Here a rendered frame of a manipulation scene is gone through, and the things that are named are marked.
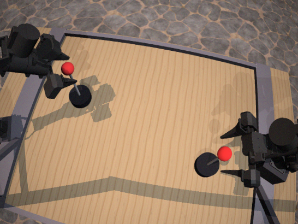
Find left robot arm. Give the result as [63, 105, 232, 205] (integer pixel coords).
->
[0, 23, 62, 138]

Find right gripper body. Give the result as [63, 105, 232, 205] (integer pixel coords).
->
[240, 111, 279, 188]

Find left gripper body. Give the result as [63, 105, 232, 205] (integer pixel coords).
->
[24, 52, 63, 99]

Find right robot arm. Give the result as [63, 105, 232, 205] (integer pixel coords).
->
[241, 117, 298, 174]

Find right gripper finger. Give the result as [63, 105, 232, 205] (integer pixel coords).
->
[220, 169, 245, 182]
[220, 118, 247, 139]

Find black metal gantry frame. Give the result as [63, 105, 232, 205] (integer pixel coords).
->
[0, 137, 280, 224]

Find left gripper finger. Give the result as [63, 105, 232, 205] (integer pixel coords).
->
[60, 74, 77, 89]
[53, 52, 70, 61]

